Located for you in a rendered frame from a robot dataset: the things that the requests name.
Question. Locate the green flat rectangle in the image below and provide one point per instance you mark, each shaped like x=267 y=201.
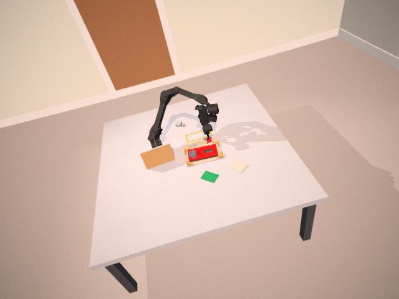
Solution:
x=208 y=176

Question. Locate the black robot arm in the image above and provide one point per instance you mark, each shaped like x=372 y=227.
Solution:
x=165 y=97

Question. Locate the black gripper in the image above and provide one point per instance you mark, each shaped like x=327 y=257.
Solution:
x=204 y=121

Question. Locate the cream flat square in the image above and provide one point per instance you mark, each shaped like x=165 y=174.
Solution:
x=239 y=166

